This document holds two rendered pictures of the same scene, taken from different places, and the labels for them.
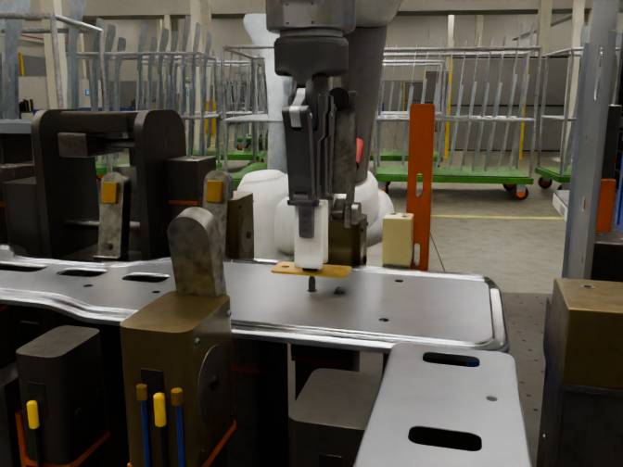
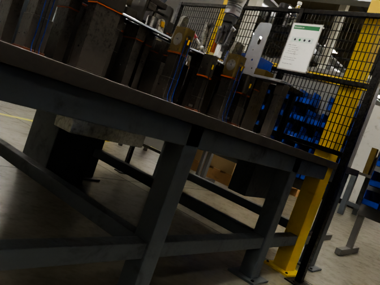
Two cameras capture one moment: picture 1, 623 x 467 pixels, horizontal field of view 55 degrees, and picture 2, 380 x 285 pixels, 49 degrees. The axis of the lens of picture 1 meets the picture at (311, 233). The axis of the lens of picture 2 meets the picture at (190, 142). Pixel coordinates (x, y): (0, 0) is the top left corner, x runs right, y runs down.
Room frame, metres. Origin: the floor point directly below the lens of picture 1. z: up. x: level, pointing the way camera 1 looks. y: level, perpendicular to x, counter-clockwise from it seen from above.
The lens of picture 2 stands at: (-0.64, 2.00, 0.69)
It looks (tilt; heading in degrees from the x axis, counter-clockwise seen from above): 4 degrees down; 302
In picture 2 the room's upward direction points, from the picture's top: 20 degrees clockwise
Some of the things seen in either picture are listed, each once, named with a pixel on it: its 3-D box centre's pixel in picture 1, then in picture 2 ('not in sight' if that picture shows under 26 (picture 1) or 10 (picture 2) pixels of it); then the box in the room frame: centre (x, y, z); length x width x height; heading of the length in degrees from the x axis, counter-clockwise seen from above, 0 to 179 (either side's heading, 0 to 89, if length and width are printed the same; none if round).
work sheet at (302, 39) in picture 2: not in sight; (300, 47); (0.40, -0.51, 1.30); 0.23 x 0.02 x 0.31; 166
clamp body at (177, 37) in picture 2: not in sight; (175, 65); (0.55, 0.44, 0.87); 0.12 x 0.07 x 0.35; 166
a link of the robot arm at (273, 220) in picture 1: (267, 215); not in sight; (1.47, 0.11, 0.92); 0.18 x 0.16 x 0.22; 96
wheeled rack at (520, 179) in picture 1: (451, 123); not in sight; (7.71, -1.75, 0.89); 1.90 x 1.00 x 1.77; 81
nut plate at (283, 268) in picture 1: (311, 265); not in sight; (0.64, 0.00, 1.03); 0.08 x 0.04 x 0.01; 75
